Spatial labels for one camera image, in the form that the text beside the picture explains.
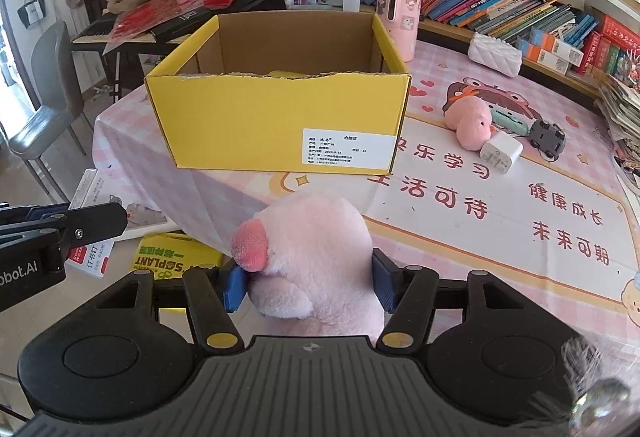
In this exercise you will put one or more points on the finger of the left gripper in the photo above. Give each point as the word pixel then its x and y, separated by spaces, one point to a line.
pixel 92 224
pixel 21 213

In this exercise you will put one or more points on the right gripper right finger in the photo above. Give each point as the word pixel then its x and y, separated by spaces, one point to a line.
pixel 408 294

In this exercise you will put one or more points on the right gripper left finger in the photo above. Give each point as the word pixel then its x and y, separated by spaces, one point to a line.
pixel 212 295

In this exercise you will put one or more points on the pink paw plush toy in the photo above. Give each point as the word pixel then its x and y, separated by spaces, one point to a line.
pixel 309 256

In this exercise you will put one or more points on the yellow fertilizer bag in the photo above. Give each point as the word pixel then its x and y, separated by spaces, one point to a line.
pixel 169 255

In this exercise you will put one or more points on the grey chair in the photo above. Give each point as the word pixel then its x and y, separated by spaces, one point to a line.
pixel 62 104

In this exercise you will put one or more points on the pink checkered tablecloth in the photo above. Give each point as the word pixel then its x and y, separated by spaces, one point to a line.
pixel 562 232

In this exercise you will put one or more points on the white charger plug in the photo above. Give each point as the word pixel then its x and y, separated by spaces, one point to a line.
pixel 501 152

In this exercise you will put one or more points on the pink chick plush toy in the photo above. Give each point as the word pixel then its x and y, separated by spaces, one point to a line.
pixel 470 118

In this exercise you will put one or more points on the red paper sheets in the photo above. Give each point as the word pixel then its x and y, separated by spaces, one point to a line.
pixel 151 14

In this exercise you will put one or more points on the grey toy car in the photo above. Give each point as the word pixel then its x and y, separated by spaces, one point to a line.
pixel 548 138

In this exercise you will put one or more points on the black keyboard piano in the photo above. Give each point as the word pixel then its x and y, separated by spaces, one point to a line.
pixel 95 36

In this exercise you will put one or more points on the yellow cardboard box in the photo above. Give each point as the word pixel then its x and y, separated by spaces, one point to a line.
pixel 319 92

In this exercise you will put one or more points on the white quilted handbag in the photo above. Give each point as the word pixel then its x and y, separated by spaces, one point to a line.
pixel 495 54

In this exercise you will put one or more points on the orange blue box lower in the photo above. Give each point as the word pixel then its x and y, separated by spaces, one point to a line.
pixel 536 54

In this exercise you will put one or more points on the orange blue box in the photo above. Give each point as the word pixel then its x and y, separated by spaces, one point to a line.
pixel 536 54
pixel 557 47

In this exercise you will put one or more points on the stack of magazines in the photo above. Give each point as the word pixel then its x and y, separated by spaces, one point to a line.
pixel 619 104

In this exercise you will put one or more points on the orange blue box upper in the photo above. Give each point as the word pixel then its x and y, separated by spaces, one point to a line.
pixel 557 47

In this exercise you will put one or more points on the pink cylindrical humidifier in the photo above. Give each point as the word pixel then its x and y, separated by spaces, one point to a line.
pixel 401 19

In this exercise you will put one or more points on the red boxed book set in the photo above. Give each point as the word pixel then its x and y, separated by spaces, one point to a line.
pixel 607 47

